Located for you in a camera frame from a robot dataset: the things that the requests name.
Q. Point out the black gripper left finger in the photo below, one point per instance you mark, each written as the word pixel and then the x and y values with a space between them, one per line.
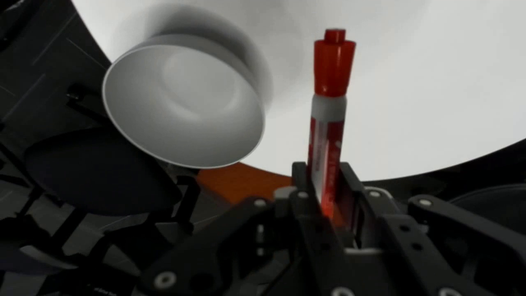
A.
pixel 244 240

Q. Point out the red and white marker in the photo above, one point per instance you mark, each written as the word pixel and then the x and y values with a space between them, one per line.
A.
pixel 332 66

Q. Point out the round white table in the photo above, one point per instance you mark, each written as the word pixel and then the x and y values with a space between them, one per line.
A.
pixel 436 82

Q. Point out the white bowl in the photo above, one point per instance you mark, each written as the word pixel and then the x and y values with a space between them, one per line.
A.
pixel 185 100

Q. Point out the black mesh office chair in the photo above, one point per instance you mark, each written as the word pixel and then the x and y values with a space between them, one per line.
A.
pixel 94 171

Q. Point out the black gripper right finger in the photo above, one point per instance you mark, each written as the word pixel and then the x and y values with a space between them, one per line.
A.
pixel 438 247

